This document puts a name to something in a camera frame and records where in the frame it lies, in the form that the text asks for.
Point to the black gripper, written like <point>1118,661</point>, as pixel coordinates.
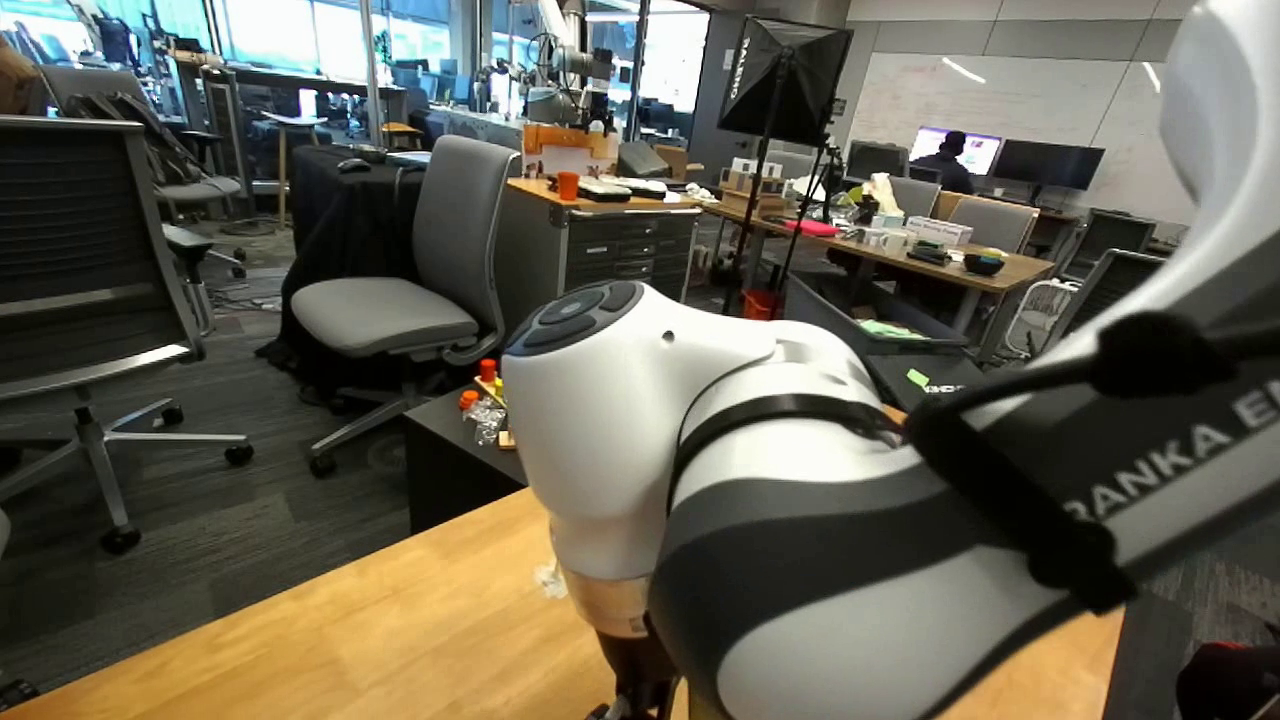
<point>642,680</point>

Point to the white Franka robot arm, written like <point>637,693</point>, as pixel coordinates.
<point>738,510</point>

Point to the clear plastic jack left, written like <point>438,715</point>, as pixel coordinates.
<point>552,583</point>

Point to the black low side table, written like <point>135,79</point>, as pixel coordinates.
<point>448,472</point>

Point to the colorful toy xylophone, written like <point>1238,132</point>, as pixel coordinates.
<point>485,385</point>

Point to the gray filing cabinet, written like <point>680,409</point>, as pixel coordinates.
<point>551,244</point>

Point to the long wooden office desk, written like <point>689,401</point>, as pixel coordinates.
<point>888,251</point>

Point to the gray office chair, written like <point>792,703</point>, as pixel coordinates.
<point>447,315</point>

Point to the black studio softbox light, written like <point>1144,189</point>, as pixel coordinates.
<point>785,79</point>

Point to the dark mesh office chair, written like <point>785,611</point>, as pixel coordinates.
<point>91,288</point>

